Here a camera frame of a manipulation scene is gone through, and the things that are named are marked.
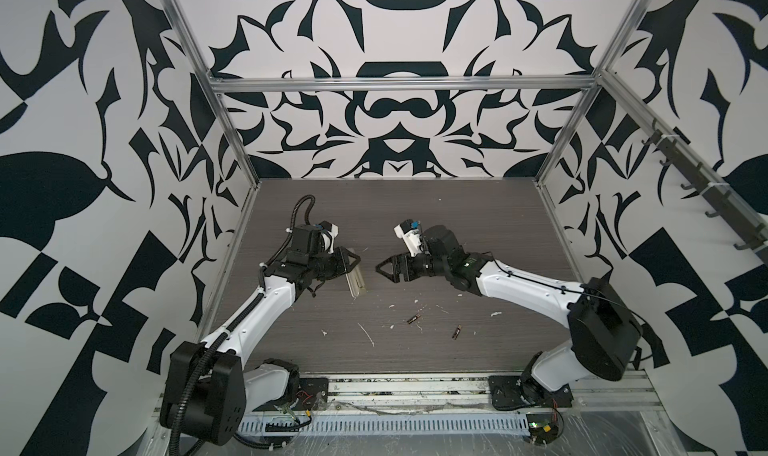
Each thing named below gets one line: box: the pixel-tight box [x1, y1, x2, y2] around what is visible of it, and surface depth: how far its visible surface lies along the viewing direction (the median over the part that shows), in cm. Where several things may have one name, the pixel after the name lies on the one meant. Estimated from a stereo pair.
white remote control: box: [345, 265, 365, 299], surface depth 81 cm
